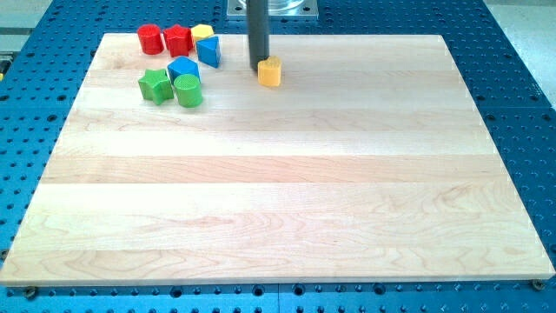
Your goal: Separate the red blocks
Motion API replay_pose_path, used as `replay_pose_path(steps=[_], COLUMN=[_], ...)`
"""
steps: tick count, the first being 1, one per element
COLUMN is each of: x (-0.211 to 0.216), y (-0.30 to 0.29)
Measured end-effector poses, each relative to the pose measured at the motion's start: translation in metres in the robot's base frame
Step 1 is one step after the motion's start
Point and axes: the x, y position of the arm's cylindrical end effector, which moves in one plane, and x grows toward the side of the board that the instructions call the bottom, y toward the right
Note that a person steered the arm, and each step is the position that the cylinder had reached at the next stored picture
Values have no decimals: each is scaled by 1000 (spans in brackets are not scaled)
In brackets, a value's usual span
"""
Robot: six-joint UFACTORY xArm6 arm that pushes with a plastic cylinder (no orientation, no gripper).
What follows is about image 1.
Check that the left board stop screw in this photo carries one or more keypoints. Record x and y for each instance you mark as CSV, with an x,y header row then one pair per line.
x,y
30,292

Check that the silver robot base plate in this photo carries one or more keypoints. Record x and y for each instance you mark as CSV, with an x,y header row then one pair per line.
x,y
237,9

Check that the red cylinder block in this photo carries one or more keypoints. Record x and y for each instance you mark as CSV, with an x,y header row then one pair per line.
x,y
150,39

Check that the light wooden board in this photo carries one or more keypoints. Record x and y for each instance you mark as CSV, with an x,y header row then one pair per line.
x,y
370,162

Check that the blue pentagon block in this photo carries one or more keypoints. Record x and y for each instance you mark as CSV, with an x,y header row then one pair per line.
x,y
182,66

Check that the yellow hexagon block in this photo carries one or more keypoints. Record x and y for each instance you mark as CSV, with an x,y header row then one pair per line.
x,y
201,31

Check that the red star block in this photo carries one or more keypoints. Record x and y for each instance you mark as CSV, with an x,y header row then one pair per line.
x,y
178,40

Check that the right board stop screw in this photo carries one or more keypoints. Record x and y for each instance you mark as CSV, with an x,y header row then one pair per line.
x,y
538,285

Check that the blue triangle block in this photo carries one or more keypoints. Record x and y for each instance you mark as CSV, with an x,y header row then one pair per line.
x,y
209,52

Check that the green cylinder block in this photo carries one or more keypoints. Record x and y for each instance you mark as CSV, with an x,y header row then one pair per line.
x,y
188,90

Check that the blue perforated metal table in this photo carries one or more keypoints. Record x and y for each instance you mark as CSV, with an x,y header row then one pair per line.
x,y
505,50

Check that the green star block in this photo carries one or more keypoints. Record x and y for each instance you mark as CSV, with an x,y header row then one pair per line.
x,y
155,86

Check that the board stop screw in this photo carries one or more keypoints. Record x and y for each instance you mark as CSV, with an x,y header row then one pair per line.
x,y
30,292
538,285

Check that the yellow heart block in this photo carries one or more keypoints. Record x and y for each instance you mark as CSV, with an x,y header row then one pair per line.
x,y
269,72

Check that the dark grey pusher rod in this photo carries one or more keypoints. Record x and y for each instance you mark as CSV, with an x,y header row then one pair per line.
x,y
258,31

